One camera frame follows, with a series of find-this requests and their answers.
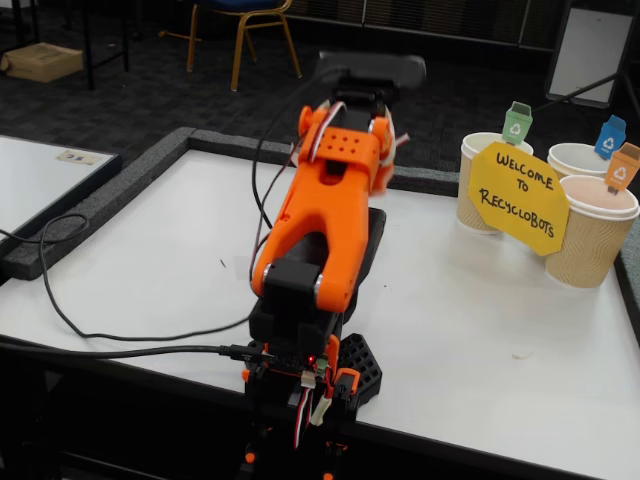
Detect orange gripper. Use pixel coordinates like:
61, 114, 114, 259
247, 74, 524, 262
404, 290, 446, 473
368, 116, 396, 194

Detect white tape strip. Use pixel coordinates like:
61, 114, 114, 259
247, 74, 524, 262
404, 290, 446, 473
383, 117, 413, 167

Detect black foam border strip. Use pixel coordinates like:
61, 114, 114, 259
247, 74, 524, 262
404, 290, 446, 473
187, 128, 306, 169
389, 163, 462, 199
613, 244, 640, 346
2, 126, 197, 282

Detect paper cup with green tag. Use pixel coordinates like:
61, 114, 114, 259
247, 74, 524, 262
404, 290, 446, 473
456, 132, 536, 236

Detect yellow handwritten welcome sign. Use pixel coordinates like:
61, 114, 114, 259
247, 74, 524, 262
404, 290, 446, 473
467, 140, 571, 258

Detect green recycling bin tag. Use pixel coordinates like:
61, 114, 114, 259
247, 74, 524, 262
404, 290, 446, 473
502, 101, 535, 147

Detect orange controller board case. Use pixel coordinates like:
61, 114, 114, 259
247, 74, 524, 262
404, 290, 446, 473
263, 333, 342, 389

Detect paper cup with blue tag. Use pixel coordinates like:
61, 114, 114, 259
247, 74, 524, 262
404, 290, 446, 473
547, 143, 626, 181

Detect paper cup with orange tag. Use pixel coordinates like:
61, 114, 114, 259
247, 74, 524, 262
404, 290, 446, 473
543, 174, 640, 290

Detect blue recycling bin tag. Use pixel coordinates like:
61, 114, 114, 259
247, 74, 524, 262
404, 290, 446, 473
592, 113, 628, 158

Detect orange recycling bin tag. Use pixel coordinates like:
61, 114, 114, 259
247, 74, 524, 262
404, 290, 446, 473
603, 142, 640, 197

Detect white panel on black stand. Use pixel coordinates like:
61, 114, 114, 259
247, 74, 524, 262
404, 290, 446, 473
532, 0, 640, 114

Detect small paper label sticker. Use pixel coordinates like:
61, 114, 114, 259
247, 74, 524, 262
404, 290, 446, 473
55, 149, 105, 167

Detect black furniture leg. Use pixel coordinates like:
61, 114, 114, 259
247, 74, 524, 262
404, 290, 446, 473
9, 0, 42, 47
79, 0, 132, 92

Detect cardboard box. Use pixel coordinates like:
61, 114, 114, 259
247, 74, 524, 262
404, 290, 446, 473
0, 42, 85, 84

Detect black USB cable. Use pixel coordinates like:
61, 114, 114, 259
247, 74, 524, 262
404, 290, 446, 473
0, 333, 275, 363

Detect gold frame blue seat chair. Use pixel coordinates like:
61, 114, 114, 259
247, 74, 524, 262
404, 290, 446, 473
158, 0, 302, 92

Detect thin black camera cable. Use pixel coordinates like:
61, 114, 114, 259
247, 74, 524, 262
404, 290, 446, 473
0, 69, 346, 342

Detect whiteboard with black frame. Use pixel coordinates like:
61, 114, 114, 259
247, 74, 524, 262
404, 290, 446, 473
0, 133, 124, 246

